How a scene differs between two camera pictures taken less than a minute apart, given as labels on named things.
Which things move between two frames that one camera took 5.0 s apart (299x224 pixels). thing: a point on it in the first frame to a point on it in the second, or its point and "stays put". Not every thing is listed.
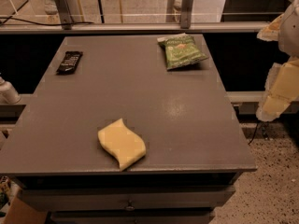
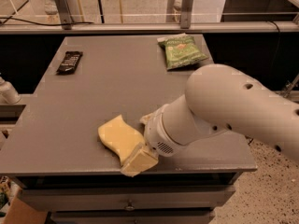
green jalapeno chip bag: [181, 50] stays put
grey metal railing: [61, 19] stays put
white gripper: [290, 35] to [156, 133]
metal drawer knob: [130, 207] stays put
